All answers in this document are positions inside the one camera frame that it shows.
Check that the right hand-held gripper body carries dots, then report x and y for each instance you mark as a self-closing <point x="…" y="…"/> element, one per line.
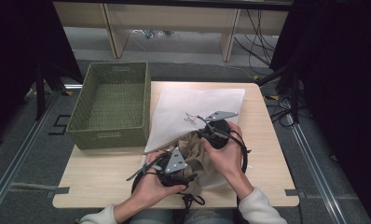
<point x="219" y="133"/>

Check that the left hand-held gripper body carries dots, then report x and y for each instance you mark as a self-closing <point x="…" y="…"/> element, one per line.
<point x="175" y="163"/>

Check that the beige garment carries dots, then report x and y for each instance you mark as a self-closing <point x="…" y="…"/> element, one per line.
<point x="197" y="157"/>

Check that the white mesh laundry bag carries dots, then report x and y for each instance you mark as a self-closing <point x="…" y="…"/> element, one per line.
<point x="180" y="105"/>

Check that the green woven basket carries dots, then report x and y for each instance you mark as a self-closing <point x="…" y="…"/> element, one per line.
<point x="112" y="102"/>

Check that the person's right hand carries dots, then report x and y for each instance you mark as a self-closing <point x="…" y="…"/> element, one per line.
<point x="230" y="161"/>

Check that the person's left hand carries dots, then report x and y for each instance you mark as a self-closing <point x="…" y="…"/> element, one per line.
<point x="149" y="189"/>

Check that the person's blue jeans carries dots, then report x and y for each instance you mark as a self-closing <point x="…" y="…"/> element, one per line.
<point x="155" y="218"/>

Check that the black metal stand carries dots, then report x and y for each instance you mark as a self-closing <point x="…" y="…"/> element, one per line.
<point x="39" y="93"/>
<point x="295" y="93"/>

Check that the gray tape strip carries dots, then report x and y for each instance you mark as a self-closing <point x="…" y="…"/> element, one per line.
<point x="34" y="187"/>
<point x="294" y="193"/>

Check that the clutter under shelf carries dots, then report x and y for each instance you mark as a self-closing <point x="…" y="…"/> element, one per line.
<point x="149" y="32"/>

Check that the wooden shelf unit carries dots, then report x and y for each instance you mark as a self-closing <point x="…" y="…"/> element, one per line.
<point x="174" y="18"/>

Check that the black curtain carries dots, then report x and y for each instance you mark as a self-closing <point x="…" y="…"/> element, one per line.
<point x="345" y="77"/>
<point x="16" y="46"/>

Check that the metal floor rail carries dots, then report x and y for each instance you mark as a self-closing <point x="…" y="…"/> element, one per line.
<point x="316" y="174"/>
<point x="20" y="155"/>

